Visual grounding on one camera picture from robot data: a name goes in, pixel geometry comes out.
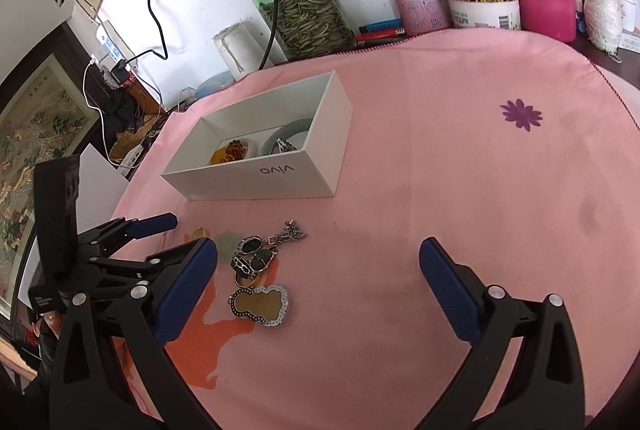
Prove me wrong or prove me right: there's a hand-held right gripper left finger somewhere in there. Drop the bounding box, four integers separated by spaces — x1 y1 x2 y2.
47 237 221 430

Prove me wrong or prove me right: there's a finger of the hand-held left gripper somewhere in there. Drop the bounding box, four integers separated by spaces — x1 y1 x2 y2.
75 241 198 302
75 212 179 261

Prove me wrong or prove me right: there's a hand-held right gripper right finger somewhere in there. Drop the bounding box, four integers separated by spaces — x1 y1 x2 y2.
419 237 588 430

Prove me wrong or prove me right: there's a pale jade pendant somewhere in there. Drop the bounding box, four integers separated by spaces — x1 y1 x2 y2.
215 232 238 261

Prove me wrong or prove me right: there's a silver-framed gourd pendant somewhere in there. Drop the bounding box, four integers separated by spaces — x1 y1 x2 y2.
229 282 291 327

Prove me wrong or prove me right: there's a dark stone silver chain bracelet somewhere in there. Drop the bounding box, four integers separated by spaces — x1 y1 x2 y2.
229 219 309 283

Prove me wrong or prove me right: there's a white cardboard box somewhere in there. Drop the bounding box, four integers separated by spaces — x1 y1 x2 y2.
160 70 355 201

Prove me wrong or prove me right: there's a white cardboard sheet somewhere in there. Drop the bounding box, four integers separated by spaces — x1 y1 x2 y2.
75 145 132 231

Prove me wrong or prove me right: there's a framed landscape painting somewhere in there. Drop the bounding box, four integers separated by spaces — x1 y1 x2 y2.
0 52 101 321

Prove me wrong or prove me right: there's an orange amber disc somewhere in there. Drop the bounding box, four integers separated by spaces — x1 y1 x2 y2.
210 145 261 167

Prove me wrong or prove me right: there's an orange wooden box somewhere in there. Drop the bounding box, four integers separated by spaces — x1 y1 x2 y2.
125 74 167 116

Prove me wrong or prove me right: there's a pink cloth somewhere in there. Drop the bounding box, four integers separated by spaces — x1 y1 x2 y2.
107 27 640 430

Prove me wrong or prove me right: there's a blue glasses case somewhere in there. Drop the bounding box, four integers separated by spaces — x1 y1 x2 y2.
195 70 237 100

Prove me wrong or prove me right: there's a black charger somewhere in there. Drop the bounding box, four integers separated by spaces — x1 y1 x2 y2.
106 60 132 90

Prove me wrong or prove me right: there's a green jade bangle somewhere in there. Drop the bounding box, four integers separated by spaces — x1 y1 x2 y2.
259 120 317 157

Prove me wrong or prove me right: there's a white power strip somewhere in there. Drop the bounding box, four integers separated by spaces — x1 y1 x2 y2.
94 19 133 73

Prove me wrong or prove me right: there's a white thread spool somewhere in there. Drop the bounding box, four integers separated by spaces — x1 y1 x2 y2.
212 21 278 83

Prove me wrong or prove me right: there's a glass jar of seeds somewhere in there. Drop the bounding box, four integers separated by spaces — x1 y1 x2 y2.
244 0 357 62

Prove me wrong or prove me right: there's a red utility knife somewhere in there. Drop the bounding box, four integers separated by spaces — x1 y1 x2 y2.
355 28 407 48

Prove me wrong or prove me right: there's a blue orange utility knife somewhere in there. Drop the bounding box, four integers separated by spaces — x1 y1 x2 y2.
359 19 404 34

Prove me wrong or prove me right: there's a white plastic tub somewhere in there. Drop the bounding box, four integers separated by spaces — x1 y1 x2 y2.
445 0 522 31

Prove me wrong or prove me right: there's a pink plastic basket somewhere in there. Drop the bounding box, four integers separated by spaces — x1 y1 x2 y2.
517 0 578 43

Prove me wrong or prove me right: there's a snack packet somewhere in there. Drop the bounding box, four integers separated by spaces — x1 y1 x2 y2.
620 24 640 57

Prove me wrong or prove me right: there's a white thread cone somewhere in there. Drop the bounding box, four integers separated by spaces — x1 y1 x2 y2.
584 0 625 53

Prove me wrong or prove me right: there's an amber bead bracelet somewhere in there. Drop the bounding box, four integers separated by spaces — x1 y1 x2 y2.
222 137 251 161

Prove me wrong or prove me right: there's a white charging cable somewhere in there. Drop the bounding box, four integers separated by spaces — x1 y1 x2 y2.
81 54 126 168

